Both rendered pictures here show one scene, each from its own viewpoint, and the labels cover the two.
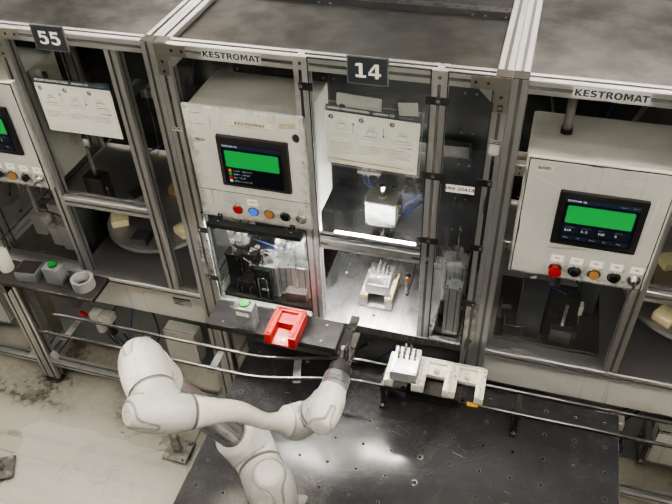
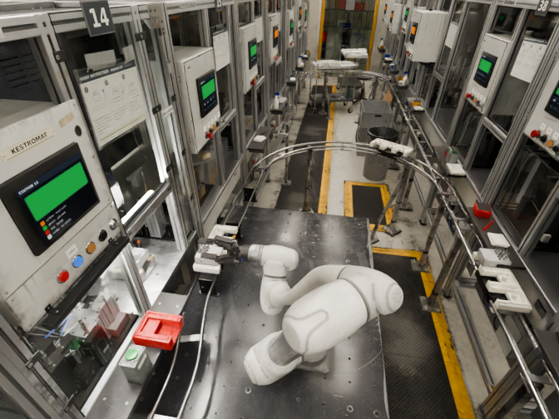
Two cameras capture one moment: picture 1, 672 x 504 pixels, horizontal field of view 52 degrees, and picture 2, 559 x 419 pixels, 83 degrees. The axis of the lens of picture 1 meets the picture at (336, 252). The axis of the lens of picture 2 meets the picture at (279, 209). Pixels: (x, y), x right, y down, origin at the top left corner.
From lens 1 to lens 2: 1.99 m
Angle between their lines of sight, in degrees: 73
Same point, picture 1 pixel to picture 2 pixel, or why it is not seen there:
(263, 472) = not seen: hidden behind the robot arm
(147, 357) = (328, 290)
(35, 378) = not seen: outside the picture
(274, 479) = not seen: hidden behind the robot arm
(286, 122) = (64, 114)
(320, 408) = (288, 251)
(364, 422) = (230, 305)
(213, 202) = (33, 300)
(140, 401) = (384, 279)
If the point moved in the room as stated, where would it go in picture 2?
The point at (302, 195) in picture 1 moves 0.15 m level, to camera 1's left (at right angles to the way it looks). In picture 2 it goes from (105, 196) to (89, 224)
